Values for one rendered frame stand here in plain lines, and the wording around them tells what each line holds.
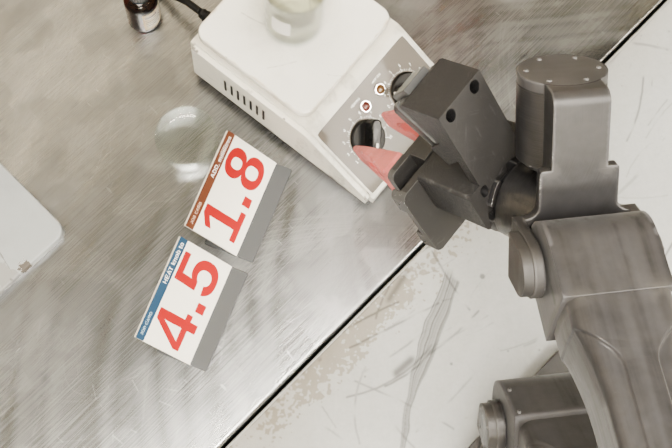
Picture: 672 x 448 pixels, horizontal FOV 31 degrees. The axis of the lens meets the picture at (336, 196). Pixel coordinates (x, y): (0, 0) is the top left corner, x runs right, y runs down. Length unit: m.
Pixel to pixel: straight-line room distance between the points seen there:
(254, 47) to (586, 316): 0.42
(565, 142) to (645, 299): 0.11
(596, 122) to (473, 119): 0.08
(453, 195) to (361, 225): 0.25
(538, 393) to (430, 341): 0.17
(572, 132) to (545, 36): 0.40
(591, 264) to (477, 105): 0.13
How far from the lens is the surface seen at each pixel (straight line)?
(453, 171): 0.81
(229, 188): 1.02
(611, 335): 0.69
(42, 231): 1.04
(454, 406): 1.02
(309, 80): 0.99
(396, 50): 1.03
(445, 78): 0.77
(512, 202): 0.79
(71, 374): 1.02
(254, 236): 1.03
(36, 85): 1.10
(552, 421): 0.86
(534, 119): 0.76
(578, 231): 0.72
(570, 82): 0.75
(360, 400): 1.01
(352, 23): 1.01
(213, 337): 1.01
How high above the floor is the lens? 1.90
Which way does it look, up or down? 73 degrees down
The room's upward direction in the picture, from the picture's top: 11 degrees clockwise
